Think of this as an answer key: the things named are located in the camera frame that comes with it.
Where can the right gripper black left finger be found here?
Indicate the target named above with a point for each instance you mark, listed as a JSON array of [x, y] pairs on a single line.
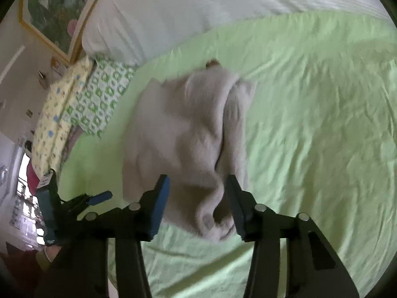
[[83, 261]]

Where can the white striped long pillow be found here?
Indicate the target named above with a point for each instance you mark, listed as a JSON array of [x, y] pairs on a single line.
[[134, 31]]

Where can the green white patterned pillow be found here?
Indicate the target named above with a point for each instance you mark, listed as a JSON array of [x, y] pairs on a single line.
[[93, 107]]

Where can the gold framed floral painting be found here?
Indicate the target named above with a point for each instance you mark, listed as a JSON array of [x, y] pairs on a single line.
[[58, 24]]

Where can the left hand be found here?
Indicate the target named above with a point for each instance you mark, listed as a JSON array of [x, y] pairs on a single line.
[[46, 256]]

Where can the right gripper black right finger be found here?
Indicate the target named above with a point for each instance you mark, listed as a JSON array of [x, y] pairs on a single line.
[[313, 266]]

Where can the light green bed sheet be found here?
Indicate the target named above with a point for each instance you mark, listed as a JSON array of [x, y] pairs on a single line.
[[320, 134]]

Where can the beige knitted sweater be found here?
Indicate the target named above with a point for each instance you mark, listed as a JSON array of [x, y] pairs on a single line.
[[192, 129]]

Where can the yellow patterned pillow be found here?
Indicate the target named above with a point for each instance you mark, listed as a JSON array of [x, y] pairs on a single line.
[[52, 131]]

